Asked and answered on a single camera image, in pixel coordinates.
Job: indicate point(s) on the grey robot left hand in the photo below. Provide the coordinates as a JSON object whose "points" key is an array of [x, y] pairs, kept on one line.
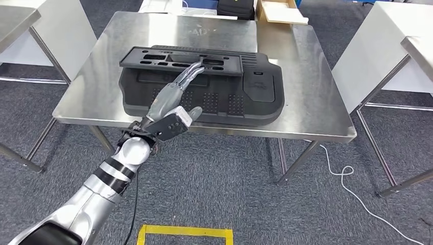
{"points": [[165, 101]]}

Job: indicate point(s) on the black plastic plate bracket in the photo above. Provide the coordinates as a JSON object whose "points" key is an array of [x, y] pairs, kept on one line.
{"points": [[233, 66]]}

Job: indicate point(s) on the stainless steel workbench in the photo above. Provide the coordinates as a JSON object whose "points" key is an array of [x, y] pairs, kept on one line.
{"points": [[304, 84]]}

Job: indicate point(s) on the large black plastic panel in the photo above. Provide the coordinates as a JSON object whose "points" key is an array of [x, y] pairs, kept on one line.
{"points": [[236, 115]]}

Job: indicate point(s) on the white desk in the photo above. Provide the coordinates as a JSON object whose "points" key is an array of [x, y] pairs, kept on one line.
{"points": [[162, 6]]}

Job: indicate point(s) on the blue tablet case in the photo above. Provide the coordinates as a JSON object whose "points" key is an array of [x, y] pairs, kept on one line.
{"points": [[203, 3]]}

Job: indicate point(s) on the black zip case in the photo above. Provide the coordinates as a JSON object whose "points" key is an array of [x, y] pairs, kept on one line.
{"points": [[236, 10]]}

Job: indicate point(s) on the white cabinet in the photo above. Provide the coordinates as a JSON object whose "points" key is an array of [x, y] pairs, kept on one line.
{"points": [[372, 61], [67, 33]]}

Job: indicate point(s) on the brown cardboard box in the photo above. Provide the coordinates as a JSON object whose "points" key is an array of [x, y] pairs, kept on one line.
{"points": [[258, 11]]}

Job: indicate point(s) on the yellow floor tape square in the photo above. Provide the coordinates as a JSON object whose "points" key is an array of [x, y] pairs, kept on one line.
{"points": [[186, 231]]}

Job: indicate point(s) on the white flat sheet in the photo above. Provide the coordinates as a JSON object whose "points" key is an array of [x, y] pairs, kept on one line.
{"points": [[284, 13]]}

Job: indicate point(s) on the stainless steel table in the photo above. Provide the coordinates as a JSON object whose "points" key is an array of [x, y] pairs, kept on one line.
{"points": [[13, 23], [423, 54]]}

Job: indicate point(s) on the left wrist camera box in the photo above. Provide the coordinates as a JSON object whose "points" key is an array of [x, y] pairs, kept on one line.
{"points": [[169, 126]]}

